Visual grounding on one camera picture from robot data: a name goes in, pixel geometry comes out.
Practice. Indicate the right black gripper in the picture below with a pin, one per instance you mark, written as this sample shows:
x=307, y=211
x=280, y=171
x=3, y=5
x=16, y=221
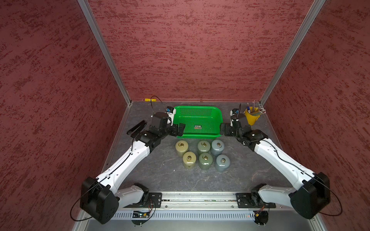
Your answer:
x=227, y=126

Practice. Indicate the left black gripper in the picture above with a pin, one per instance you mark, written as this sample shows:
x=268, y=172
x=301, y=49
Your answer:
x=180, y=129

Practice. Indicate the grey-blue tea canister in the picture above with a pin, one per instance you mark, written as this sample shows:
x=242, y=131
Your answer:
x=217, y=147

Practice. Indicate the green plastic basket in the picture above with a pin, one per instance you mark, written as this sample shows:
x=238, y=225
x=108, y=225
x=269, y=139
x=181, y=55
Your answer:
x=209, y=117

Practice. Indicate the beige tea canister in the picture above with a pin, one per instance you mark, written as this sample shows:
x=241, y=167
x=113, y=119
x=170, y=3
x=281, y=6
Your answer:
x=189, y=160
x=181, y=147

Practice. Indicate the green tea canister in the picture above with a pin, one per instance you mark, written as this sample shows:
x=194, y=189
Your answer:
x=203, y=147

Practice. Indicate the grey tea canister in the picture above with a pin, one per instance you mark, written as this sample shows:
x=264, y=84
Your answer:
x=222, y=163

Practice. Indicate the olive tea canister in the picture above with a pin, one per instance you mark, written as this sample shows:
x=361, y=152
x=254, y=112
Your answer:
x=205, y=161

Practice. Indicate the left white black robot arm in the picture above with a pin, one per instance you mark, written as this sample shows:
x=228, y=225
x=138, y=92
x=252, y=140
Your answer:
x=101, y=196

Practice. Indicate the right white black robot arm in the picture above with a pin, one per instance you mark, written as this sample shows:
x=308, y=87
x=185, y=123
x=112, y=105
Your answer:
x=309, y=193

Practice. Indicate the yellow pen cup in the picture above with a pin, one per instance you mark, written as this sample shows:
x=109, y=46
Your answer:
x=253, y=116

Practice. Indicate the black tongs tool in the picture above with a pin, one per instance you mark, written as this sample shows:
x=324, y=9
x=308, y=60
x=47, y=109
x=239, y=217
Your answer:
x=135, y=130

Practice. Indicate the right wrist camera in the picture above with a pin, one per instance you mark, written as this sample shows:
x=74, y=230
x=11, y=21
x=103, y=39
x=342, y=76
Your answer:
x=234, y=113

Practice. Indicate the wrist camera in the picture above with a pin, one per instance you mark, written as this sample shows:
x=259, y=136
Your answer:
x=171, y=111
x=234, y=113

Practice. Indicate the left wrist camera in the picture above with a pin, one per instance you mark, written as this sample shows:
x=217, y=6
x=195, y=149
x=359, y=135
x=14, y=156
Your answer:
x=171, y=111

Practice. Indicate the yellow marker at wall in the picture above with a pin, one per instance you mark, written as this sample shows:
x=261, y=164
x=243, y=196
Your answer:
x=150, y=100

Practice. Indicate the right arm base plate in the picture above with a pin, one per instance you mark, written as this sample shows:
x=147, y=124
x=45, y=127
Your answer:
x=248, y=200

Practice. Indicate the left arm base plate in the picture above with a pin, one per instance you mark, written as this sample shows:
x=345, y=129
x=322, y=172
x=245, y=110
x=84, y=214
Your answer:
x=150, y=200

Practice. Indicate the aluminium front rail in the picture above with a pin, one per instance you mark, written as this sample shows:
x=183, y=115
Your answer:
x=208, y=206

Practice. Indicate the right aluminium frame post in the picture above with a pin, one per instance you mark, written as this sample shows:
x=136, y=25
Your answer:
x=296, y=42

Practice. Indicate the aluminium frame post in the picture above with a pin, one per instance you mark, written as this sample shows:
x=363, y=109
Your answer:
x=86, y=9
x=296, y=42

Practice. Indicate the left aluminium frame post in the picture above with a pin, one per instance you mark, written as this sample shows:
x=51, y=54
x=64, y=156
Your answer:
x=86, y=9

